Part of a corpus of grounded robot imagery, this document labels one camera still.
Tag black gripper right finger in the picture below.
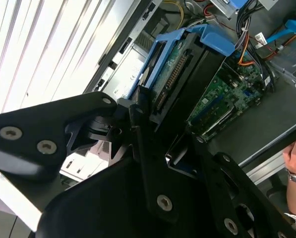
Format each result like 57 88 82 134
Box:
187 133 296 238

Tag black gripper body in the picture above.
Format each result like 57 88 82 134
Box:
36 153 237 238

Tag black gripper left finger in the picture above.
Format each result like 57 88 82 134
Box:
0 69 180 224

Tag hard disk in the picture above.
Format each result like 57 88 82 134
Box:
127 23 235 139

